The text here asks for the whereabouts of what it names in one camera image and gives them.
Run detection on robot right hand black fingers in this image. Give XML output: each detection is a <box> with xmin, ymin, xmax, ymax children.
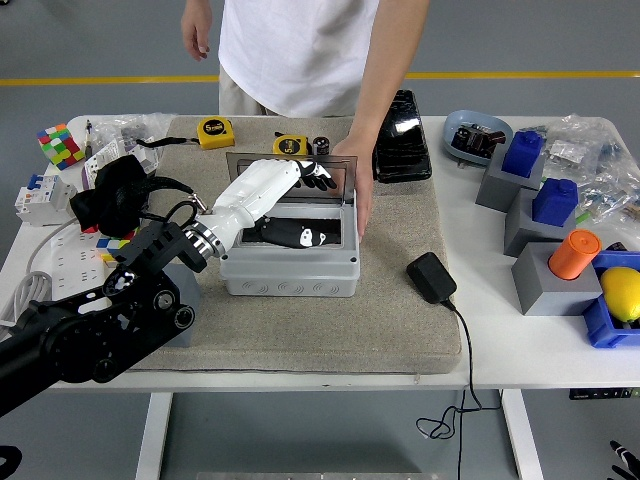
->
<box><xmin>608</xmin><ymin>439</ymin><xmax>640</xmax><ymax>480</ymax></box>

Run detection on person's right hand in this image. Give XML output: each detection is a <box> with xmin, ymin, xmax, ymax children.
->
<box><xmin>180</xmin><ymin>12</ymin><xmax>214</xmax><ymax>62</ymax></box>

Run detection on person's left hand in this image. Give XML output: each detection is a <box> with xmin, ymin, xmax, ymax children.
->
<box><xmin>330</xmin><ymin>132</ymin><xmax>379</xmax><ymax>244</ymax></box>

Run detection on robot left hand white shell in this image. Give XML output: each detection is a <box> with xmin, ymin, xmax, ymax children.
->
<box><xmin>197</xmin><ymin>158</ymin><xmax>342</xmax><ymax>251</ymax></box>

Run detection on grey electrical box clear lid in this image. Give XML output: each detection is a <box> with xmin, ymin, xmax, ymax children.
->
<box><xmin>219</xmin><ymin>152</ymin><xmax>361</xmax><ymax>299</ymax></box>

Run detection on blue block battery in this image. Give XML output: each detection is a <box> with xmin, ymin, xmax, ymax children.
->
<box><xmin>501</xmin><ymin>130</ymin><xmax>545</xmax><ymax>179</ymax></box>
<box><xmin>531</xmin><ymin>177</ymin><xmax>580</xmax><ymax>228</ymax></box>

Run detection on orange cylinder battery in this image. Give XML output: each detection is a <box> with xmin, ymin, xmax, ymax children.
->
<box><xmin>547</xmin><ymin>229</ymin><xmax>603</xmax><ymax>281</ymax></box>

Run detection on glossy black device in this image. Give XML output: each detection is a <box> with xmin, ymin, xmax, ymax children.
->
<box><xmin>372</xmin><ymin>89</ymin><xmax>433</xmax><ymax>184</ymax></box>

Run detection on round yellow tape measure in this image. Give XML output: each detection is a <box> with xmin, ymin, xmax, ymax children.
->
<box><xmin>272</xmin><ymin>133</ymin><xmax>307</xmax><ymax>156</ymax></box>

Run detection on square yellow tape measure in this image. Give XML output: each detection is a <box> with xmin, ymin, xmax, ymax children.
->
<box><xmin>135</xmin><ymin>117</ymin><xmax>236</xmax><ymax>151</ymax></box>

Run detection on black table control panel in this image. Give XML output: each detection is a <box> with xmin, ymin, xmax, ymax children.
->
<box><xmin>568</xmin><ymin>387</ymin><xmax>640</xmax><ymax>401</ymax></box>

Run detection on person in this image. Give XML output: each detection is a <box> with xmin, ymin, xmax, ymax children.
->
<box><xmin>218</xmin><ymin>0</ymin><xmax>382</xmax><ymax>119</ymax></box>

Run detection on light blue bowl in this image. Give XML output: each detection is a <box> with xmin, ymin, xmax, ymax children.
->
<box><xmin>443</xmin><ymin>109</ymin><xmax>515</xmax><ymax>168</ymax></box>

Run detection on clear plastic bag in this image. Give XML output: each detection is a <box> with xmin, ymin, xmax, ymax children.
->
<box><xmin>92</xmin><ymin>112</ymin><xmax>176</xmax><ymax>151</ymax></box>

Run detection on white table leg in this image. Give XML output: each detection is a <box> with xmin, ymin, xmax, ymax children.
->
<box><xmin>134</xmin><ymin>391</ymin><xmax>174</xmax><ymax>480</ymax></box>
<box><xmin>501</xmin><ymin>389</ymin><xmax>545</xmax><ymax>480</ymax></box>

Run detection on dark electronic parts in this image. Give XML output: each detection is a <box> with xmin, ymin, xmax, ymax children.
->
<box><xmin>451</xmin><ymin>123</ymin><xmax>506</xmax><ymax>156</ymax></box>

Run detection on grey block round hole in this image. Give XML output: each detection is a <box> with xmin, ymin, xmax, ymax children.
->
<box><xmin>159</xmin><ymin>263</ymin><xmax>203</xmax><ymax>349</ymax></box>

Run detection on black power adapter plug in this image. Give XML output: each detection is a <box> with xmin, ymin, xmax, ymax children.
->
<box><xmin>405</xmin><ymin>251</ymin><xmax>458</xmax><ymax>304</ymax></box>

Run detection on grey block holder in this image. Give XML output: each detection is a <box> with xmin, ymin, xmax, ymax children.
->
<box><xmin>510</xmin><ymin>241</ymin><xmax>604</xmax><ymax>317</ymax></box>
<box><xmin>474</xmin><ymin>149</ymin><xmax>547</xmax><ymax>214</ymax></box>
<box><xmin>503</xmin><ymin>187</ymin><xmax>579</xmax><ymax>259</ymax></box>

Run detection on black cloth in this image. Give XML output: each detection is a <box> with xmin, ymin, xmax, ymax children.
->
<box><xmin>68</xmin><ymin>154</ymin><xmax>151</xmax><ymax>236</ymax></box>

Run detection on small colourful puzzle cube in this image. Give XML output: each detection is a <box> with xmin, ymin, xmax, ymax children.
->
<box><xmin>96</xmin><ymin>227</ymin><xmax>141</xmax><ymax>266</ymax></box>

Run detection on blue plastic bin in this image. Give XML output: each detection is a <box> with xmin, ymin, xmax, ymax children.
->
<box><xmin>581</xmin><ymin>249</ymin><xmax>640</xmax><ymax>349</ymax></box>

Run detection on grey-brown mat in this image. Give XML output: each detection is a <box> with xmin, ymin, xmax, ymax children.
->
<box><xmin>107</xmin><ymin>115</ymin><xmax>464</xmax><ymax>375</ymax></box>

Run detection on white purple card package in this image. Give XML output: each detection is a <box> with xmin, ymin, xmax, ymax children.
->
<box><xmin>80</xmin><ymin>138</ymin><xmax>126</xmax><ymax>190</ymax></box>

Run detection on large colourful puzzle cube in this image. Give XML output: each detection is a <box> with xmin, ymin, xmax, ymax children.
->
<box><xmin>36</xmin><ymin>123</ymin><xmax>86</xmax><ymax>172</ymax></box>

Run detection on yellow lemon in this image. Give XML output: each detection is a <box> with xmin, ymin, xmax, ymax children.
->
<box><xmin>599</xmin><ymin>266</ymin><xmax>640</xmax><ymax>323</ymax></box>

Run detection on white power strip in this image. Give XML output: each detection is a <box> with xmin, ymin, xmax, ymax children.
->
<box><xmin>48</xmin><ymin>227</ymin><xmax>115</xmax><ymax>304</ymax></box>

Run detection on clear bags of parts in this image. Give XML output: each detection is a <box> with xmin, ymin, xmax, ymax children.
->
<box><xmin>537</xmin><ymin>113</ymin><xmax>640</xmax><ymax>224</ymax></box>

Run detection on thin black cord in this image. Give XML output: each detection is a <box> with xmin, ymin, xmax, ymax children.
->
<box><xmin>415</xmin><ymin>297</ymin><xmax>504</xmax><ymax>480</ymax></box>

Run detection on white circuit breaker blue switch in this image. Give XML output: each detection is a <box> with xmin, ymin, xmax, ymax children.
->
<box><xmin>13</xmin><ymin>173</ymin><xmax>79</xmax><ymax>227</ymax></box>

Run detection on white power strip cable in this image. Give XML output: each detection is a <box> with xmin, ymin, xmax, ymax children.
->
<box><xmin>0</xmin><ymin>219</ymin><xmax>77</xmax><ymax>344</ymax></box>

